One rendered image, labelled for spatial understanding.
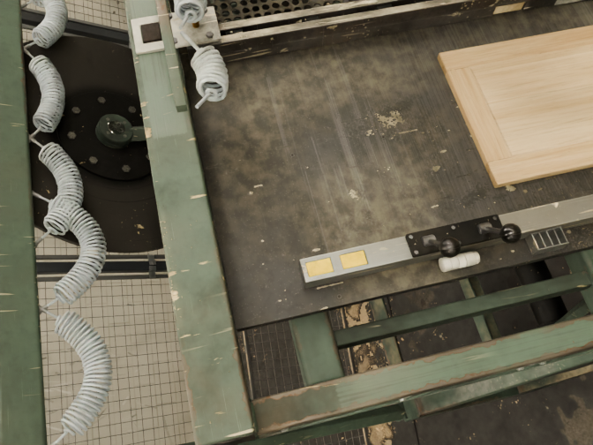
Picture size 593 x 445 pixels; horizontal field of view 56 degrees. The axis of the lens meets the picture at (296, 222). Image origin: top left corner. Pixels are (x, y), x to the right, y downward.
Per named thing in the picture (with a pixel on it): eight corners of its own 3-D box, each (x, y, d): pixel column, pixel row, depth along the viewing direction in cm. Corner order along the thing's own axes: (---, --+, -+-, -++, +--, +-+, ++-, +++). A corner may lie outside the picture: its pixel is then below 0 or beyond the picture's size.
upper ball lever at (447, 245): (436, 247, 114) (465, 256, 101) (418, 251, 113) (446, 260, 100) (433, 229, 114) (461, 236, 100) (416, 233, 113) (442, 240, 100)
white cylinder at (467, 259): (441, 274, 115) (477, 266, 116) (445, 269, 112) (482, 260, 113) (436, 260, 116) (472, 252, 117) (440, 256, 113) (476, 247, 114)
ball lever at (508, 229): (491, 235, 115) (527, 242, 102) (474, 238, 115) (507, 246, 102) (488, 216, 115) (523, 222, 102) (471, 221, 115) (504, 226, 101)
